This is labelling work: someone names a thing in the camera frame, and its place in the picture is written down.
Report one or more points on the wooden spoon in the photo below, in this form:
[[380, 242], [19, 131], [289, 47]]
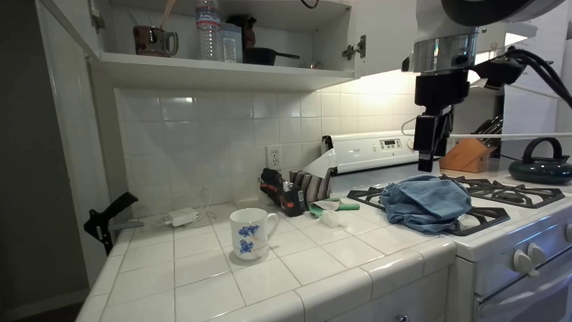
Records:
[[167, 13]]

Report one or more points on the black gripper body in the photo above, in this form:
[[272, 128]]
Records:
[[440, 90]]

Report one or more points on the black cast iron stove grate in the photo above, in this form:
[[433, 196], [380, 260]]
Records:
[[485, 217], [525, 194]]

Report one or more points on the dark blue kettle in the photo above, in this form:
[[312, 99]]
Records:
[[539, 171]]

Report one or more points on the clear plastic wrap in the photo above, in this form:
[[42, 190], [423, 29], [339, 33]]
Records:
[[333, 219]]

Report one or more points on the black frying pan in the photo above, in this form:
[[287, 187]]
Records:
[[260, 56]]

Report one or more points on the white refrigerator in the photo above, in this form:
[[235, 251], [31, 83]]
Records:
[[528, 117]]

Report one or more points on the dark coffee pot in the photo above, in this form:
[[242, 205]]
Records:
[[246, 29]]

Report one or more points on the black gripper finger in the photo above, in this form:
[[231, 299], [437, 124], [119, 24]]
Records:
[[426, 144], [444, 135]]

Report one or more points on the black clamp mount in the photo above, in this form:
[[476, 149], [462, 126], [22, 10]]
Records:
[[104, 221]]

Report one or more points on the green white packet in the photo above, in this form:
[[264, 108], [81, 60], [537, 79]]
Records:
[[348, 208]]

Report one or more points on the white stove knob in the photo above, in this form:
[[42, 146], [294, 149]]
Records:
[[521, 262], [569, 231], [539, 253]]

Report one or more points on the striped brown white box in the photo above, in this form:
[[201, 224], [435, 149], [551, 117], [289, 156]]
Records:
[[314, 187]]

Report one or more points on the clear plastic water bottle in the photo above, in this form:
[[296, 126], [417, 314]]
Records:
[[208, 33]]

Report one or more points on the white power adapter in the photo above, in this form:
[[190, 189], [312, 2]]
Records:
[[183, 217]]

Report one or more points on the white mug blue flowers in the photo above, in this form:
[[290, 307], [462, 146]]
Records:
[[247, 235]]

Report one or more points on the white gas stove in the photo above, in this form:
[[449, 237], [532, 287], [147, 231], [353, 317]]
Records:
[[494, 239]]

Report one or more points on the clear plastic container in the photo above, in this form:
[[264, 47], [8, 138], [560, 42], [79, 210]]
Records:
[[231, 44]]

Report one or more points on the wooden knife block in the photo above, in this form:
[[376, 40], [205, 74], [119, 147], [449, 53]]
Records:
[[466, 156]]

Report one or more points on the white wall cabinet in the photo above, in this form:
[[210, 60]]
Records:
[[208, 74]]

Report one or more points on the brown ceramic mug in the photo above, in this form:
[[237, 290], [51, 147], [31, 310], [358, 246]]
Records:
[[149, 42]]

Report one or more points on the blue cloth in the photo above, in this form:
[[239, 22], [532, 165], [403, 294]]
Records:
[[423, 203]]

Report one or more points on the metal cabinet door hinge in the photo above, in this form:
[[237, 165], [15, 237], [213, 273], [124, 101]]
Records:
[[358, 47], [97, 19]]

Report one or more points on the white wall outlet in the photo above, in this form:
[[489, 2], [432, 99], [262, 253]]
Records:
[[274, 156]]

